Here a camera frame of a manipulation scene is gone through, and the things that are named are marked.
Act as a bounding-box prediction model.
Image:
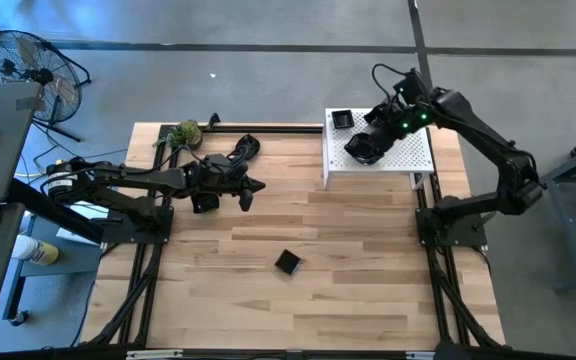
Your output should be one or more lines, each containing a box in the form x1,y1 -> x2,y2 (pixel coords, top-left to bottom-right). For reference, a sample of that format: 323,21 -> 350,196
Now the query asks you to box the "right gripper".
347,102 -> 419,162

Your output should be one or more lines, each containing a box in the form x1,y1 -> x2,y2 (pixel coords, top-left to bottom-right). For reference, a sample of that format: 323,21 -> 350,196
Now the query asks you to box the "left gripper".
210,163 -> 267,199

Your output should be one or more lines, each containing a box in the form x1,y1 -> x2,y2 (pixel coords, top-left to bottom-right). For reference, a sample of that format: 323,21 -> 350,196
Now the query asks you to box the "black square mini plate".
273,248 -> 303,277
330,109 -> 356,130

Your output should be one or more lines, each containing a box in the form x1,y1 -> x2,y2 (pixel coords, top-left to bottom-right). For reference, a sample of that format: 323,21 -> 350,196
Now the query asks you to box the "black leaf-shaped mini plate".
234,133 -> 263,162

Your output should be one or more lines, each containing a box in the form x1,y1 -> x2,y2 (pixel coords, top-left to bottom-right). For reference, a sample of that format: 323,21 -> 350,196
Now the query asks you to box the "white perforated riser shelf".
321,107 -> 437,191

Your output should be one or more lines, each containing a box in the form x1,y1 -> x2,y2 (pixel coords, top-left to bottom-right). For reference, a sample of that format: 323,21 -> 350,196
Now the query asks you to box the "potted green succulent plant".
152,118 -> 204,152

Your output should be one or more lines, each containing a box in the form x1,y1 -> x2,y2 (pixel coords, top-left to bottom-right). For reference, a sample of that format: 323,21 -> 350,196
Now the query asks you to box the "yellow power connector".
42,158 -> 69,176

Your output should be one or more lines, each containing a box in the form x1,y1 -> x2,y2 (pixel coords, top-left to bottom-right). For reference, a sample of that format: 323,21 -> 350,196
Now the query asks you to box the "grey lower shelf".
17,219 -> 104,279

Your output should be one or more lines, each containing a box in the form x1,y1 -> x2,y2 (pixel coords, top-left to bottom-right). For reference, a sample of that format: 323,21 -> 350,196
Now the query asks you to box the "white and yellow bottle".
11,233 -> 60,267

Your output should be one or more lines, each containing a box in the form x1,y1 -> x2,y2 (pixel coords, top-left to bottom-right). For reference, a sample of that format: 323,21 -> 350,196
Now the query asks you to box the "black floor fan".
0,28 -> 93,144

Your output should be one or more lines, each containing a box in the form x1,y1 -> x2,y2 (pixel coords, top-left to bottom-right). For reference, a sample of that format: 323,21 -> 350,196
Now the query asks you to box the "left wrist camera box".
237,188 -> 255,213

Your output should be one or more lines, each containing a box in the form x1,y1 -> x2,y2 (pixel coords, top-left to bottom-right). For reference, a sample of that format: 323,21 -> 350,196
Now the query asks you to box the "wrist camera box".
393,68 -> 428,105
237,188 -> 255,213

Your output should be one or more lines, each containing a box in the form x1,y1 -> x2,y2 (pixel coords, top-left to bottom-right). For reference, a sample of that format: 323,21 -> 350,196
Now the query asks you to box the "black aluminium table frame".
75,123 -> 507,360

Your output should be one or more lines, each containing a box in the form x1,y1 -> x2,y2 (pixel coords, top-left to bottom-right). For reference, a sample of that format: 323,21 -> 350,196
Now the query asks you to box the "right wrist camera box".
393,68 -> 428,105

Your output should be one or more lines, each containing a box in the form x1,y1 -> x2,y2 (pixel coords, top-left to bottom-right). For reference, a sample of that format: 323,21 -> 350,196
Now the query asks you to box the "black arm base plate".
415,207 -> 489,249
100,205 -> 175,245

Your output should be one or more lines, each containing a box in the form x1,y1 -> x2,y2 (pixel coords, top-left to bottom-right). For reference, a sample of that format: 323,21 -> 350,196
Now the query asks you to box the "silver metal bracket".
405,350 -> 463,360
125,348 -> 184,360

